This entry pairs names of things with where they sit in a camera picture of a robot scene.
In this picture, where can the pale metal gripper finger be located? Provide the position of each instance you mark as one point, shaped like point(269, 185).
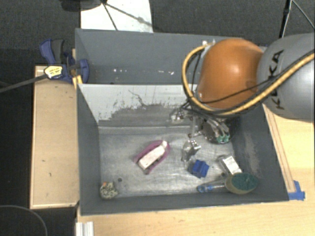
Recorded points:
point(195, 145)
point(186, 152)

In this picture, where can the blue block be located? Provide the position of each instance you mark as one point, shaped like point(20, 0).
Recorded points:
point(198, 168)

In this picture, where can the white small bottle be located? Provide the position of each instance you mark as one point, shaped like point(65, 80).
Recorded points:
point(152, 156)

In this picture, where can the silver and white packet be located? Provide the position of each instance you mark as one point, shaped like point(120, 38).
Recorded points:
point(230, 165)

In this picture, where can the purple curved tray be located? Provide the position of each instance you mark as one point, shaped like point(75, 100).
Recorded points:
point(141, 155)

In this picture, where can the grey metal bin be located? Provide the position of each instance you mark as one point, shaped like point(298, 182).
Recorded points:
point(137, 181)

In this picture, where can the green round scrub pad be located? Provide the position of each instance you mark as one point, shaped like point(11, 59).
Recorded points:
point(243, 183)

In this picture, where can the pale wood board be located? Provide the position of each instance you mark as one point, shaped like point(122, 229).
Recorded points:
point(54, 136)

